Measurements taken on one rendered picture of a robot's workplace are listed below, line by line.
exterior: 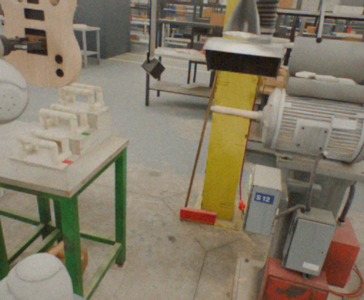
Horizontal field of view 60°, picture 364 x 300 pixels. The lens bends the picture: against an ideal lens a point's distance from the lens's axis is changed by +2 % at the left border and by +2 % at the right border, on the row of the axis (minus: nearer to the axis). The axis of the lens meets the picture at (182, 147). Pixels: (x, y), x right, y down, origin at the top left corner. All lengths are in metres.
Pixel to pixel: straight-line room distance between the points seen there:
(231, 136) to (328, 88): 1.19
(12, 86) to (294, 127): 0.96
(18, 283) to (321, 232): 1.04
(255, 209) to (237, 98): 1.24
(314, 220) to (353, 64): 0.62
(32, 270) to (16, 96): 0.52
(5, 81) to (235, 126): 1.86
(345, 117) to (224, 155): 1.29
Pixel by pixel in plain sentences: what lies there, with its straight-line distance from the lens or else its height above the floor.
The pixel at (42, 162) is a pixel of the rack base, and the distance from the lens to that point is 1.56.
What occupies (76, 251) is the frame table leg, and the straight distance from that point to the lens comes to 1.56.
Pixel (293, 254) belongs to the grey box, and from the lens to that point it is 1.44.
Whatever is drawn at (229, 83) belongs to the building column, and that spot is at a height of 1.17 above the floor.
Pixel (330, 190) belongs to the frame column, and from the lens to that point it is 1.39.
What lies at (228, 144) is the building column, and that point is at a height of 0.72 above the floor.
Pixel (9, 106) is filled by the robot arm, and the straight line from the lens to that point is 0.62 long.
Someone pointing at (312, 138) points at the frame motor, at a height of 1.24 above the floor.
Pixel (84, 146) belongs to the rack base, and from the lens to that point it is 1.60.
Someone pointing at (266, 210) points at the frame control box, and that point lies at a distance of 1.13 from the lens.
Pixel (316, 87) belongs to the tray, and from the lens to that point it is 1.25.
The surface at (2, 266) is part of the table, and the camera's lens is 1.98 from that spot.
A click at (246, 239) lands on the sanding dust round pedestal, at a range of 2.61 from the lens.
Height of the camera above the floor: 1.65
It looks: 25 degrees down
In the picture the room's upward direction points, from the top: 5 degrees clockwise
